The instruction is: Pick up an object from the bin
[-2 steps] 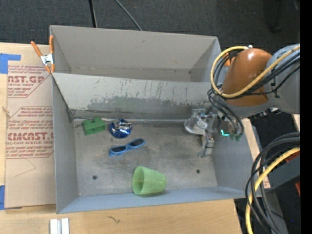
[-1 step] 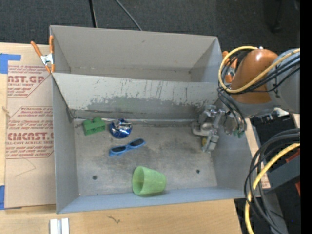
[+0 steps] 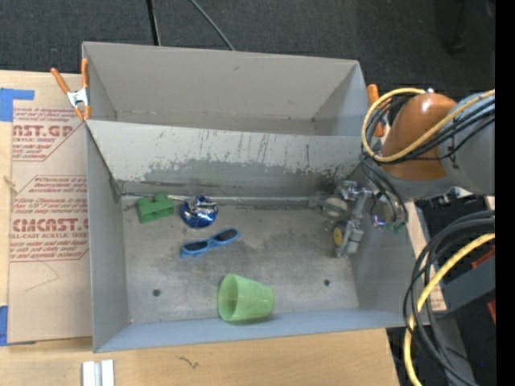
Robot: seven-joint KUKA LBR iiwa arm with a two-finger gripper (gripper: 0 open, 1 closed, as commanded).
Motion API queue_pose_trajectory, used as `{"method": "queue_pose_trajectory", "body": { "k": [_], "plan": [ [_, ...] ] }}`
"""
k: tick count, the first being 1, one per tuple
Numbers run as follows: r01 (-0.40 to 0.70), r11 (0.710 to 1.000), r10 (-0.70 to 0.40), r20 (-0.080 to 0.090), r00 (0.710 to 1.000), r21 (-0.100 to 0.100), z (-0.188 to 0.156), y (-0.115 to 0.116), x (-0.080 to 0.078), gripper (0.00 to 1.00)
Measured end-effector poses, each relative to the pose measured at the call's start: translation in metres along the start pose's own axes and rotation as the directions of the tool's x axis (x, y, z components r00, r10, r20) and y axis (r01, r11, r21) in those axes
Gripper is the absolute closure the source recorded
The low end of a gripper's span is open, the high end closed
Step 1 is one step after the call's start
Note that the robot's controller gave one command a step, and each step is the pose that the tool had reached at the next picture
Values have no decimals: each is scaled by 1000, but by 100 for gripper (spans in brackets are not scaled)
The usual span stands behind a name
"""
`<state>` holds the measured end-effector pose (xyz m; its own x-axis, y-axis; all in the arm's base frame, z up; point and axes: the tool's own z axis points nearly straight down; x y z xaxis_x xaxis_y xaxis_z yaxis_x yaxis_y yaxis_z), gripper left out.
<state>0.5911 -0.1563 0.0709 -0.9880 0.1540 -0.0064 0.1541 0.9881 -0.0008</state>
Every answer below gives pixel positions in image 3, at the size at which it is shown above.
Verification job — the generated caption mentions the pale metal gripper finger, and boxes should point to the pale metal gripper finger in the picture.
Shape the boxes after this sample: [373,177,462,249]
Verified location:
[308,179,373,216]
[334,220,365,259]

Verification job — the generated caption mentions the white round object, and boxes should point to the white round object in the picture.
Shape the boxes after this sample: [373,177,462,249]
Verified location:
[323,197,349,220]

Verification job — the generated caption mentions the grey metal bin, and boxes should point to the grey metal bin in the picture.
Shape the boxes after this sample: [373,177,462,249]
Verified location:
[81,41,430,354]

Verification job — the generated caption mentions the light green plastic cup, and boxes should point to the light green plastic cup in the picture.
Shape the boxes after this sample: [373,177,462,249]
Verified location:
[216,273,276,324]

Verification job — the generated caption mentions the blue sunglasses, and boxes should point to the blue sunglasses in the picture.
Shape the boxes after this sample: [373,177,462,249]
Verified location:
[179,228,243,260]

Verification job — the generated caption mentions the blue crumpled foil packet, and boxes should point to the blue crumpled foil packet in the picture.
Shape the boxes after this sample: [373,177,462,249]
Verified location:
[179,194,220,230]

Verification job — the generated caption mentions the green toy building block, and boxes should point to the green toy building block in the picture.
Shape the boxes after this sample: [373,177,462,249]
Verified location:
[135,192,176,224]

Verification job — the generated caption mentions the brown cardboard board red print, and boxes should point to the brown cardboard board red print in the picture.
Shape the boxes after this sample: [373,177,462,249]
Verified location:
[0,69,96,347]

